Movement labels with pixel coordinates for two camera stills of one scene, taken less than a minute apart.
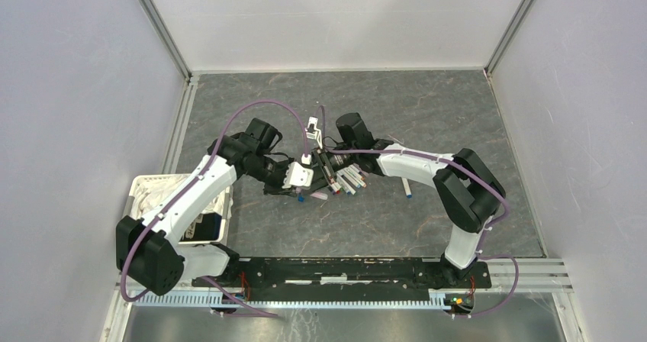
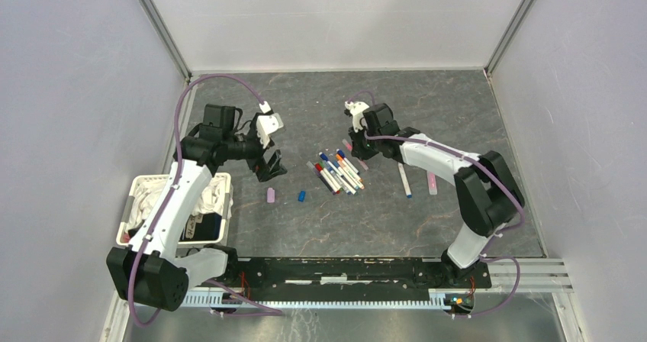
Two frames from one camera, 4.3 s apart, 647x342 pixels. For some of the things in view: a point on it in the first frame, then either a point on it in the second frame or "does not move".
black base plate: [291, 279] does not move
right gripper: [321, 159] -> [356, 150]
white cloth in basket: [151, 190] does not move
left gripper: [277, 189] -> [265, 171]
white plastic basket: [209, 225] does not move
